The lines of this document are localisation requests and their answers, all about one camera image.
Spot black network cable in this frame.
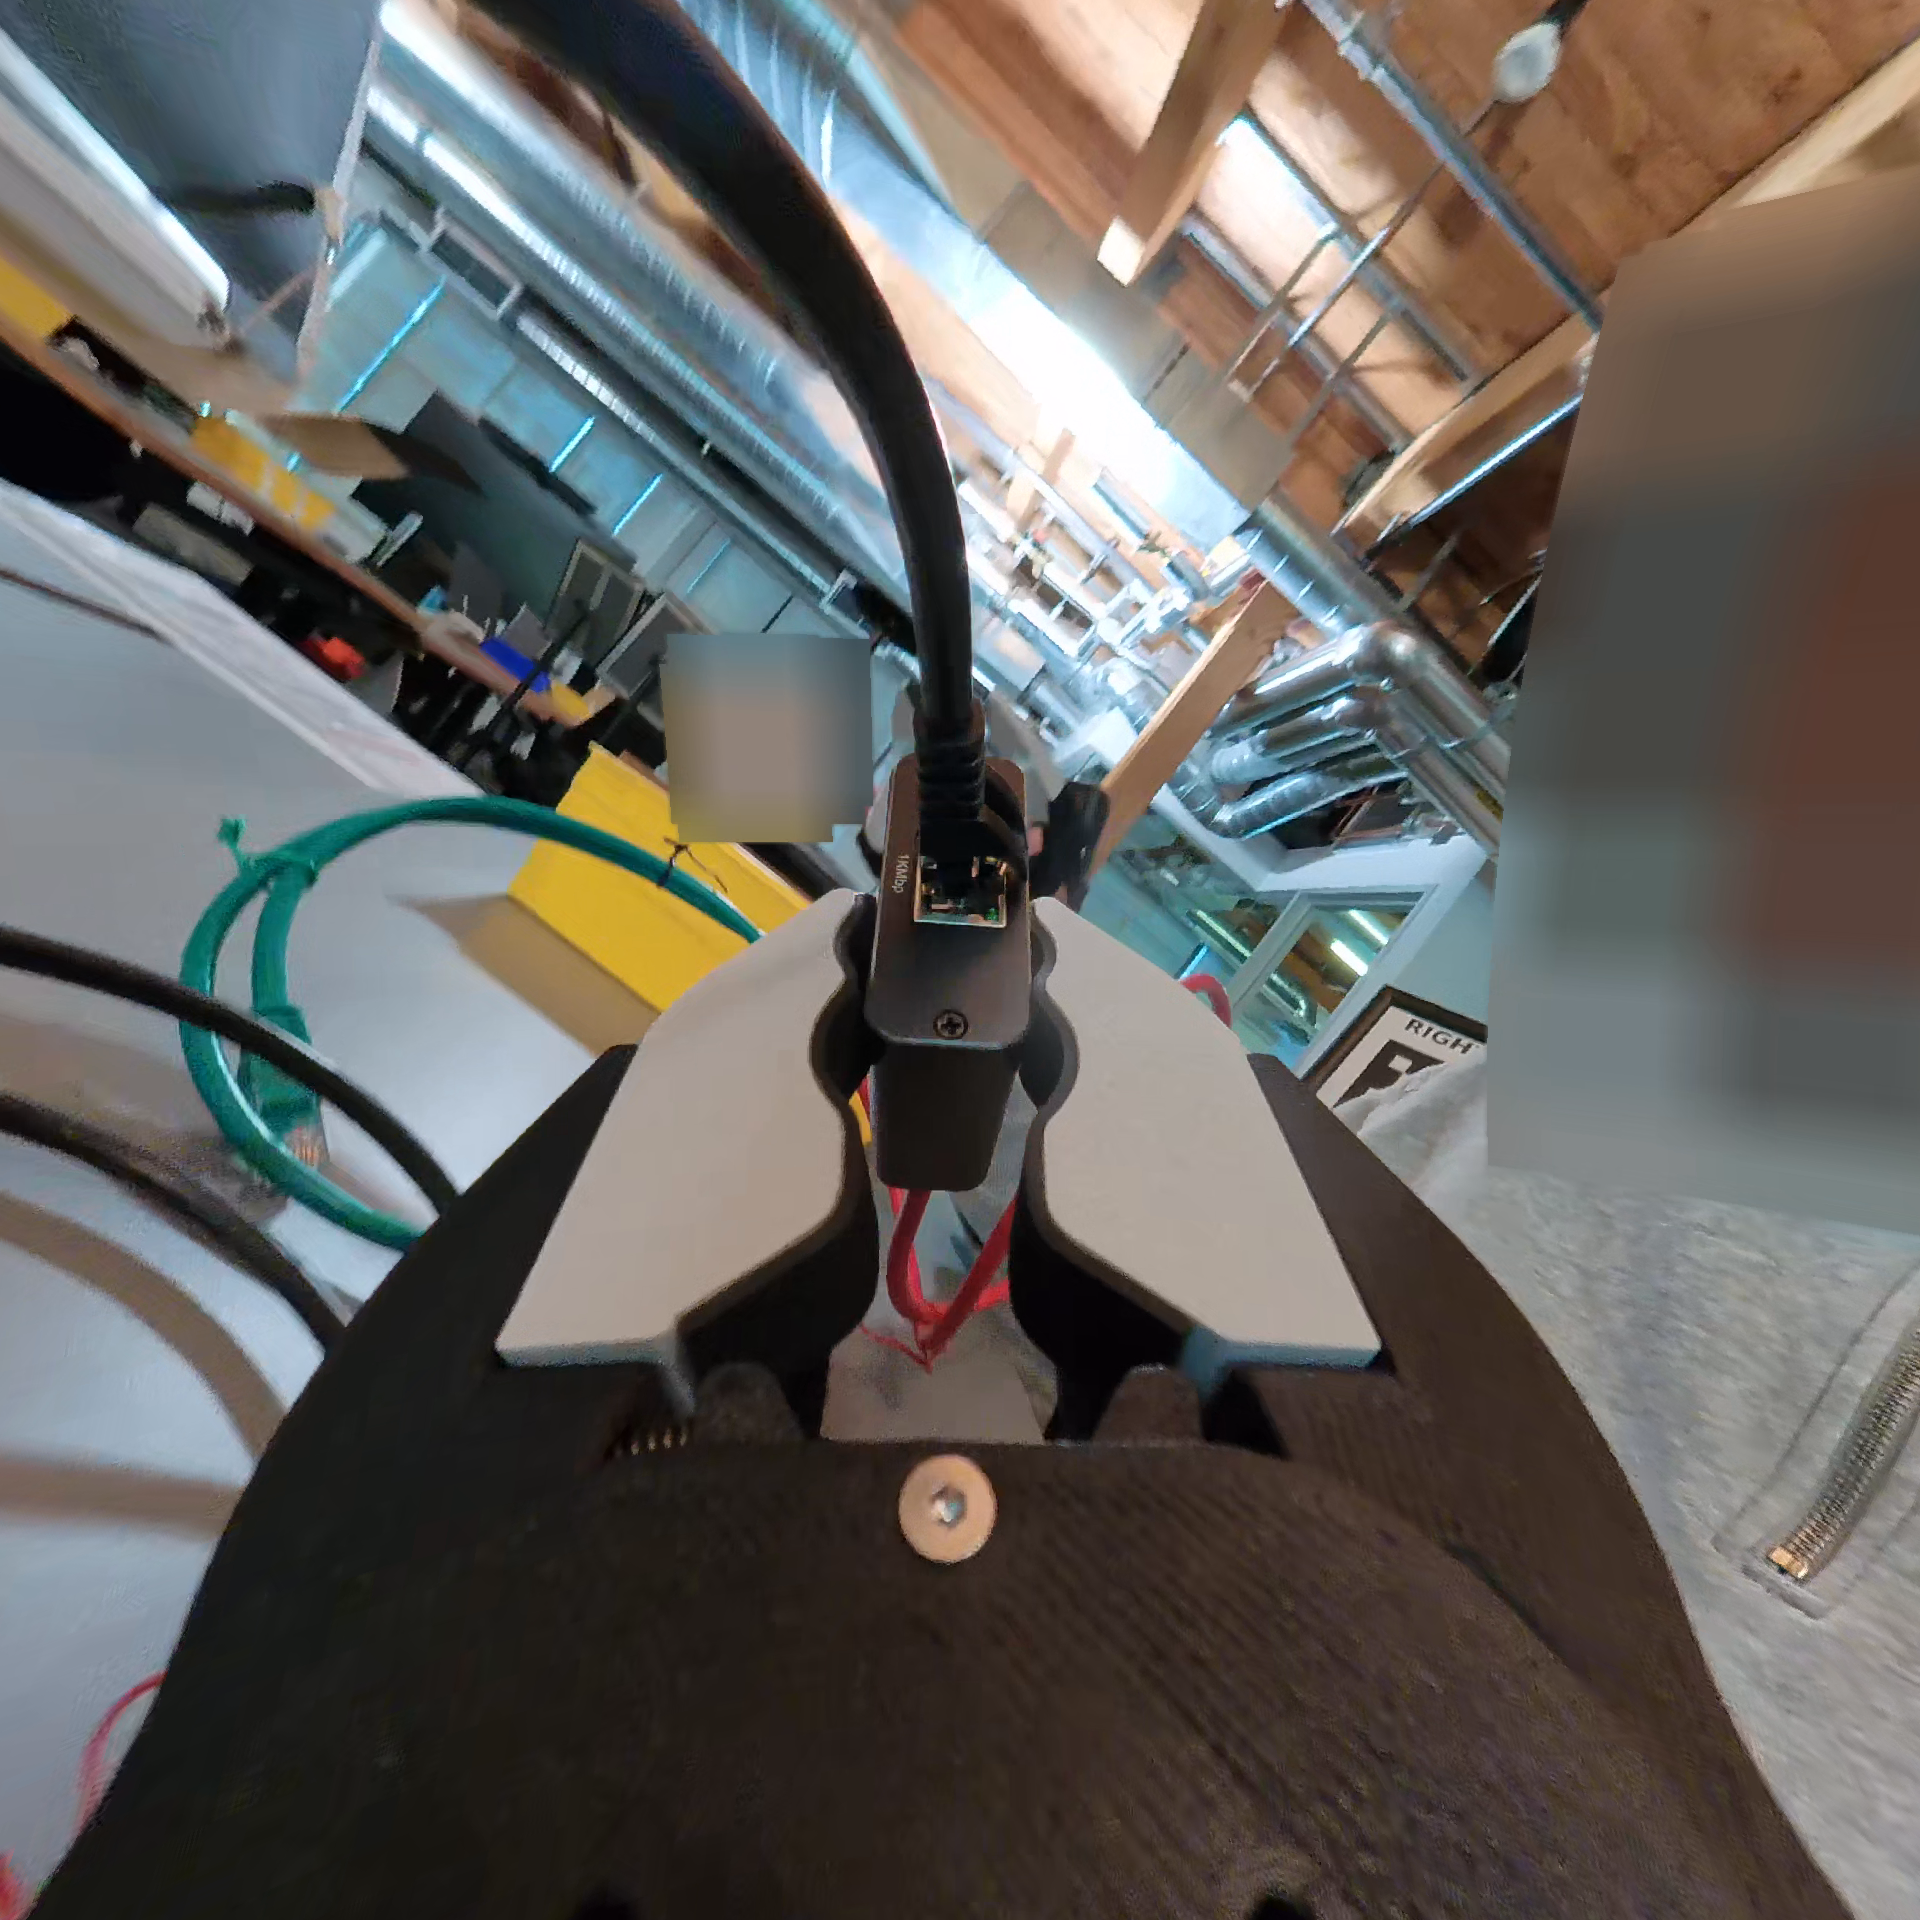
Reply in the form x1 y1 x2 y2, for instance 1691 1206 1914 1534
0 0 994 1353

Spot white hanging light bar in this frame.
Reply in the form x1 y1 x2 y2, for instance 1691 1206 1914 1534
0 58 241 344

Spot black network splitter box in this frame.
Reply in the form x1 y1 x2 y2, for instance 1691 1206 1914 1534
861 756 1041 1193

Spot white paper sheet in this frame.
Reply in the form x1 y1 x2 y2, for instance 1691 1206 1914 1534
0 480 482 798

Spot black panel with wooden frame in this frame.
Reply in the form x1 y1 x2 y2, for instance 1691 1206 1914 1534
30 0 385 353

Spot green network cable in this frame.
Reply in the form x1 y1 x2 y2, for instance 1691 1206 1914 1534
175 794 769 1254

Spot yellow storage bin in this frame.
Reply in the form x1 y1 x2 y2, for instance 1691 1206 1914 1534
507 743 819 1056

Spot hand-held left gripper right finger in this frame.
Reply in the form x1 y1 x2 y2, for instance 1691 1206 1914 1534
1007 894 1385 1420

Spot green twist tie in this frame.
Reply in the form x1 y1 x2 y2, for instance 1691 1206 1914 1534
214 815 308 903

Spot silver ventilation pipes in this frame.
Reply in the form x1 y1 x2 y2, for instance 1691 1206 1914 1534
359 0 1518 932

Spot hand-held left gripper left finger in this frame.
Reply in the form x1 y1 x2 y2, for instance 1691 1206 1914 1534
492 887 887 1420

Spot red twist tie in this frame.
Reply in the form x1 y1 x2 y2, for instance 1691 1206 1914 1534
70 1669 166 1823

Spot computer monitor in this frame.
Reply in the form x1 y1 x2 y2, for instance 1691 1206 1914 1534
555 537 641 632
599 588 693 705

